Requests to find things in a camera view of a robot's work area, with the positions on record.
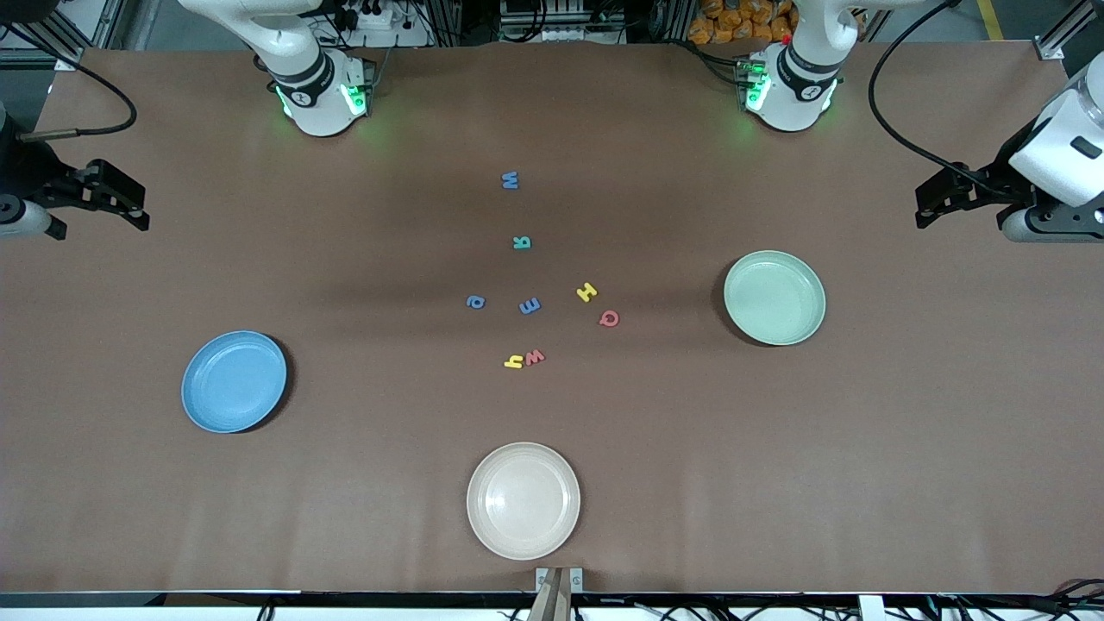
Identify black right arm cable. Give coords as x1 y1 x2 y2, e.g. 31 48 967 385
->
0 24 139 143

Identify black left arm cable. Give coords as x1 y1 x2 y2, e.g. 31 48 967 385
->
867 0 1014 204

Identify brown table cover sheet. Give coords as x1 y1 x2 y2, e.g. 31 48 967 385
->
0 41 1104 596

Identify beige plate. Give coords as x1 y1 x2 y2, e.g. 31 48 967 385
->
467 442 581 561

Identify orange bags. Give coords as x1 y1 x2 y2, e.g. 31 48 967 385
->
688 0 799 46

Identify blue plate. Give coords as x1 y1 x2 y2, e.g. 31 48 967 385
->
181 330 288 434

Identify green plate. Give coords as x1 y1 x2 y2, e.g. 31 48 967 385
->
723 250 827 347

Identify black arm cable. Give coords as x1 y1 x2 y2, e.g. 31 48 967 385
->
0 24 139 143
867 0 1014 204

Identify black red cable bundle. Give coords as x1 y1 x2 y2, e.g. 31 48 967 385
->
936 578 1104 621

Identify white power strip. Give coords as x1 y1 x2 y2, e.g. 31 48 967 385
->
332 0 432 48

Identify metal camera pole bracket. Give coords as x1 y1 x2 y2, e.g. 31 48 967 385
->
535 567 584 621

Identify aluminium frame profile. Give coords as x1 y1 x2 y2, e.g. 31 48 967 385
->
1035 0 1104 61
0 17 117 72

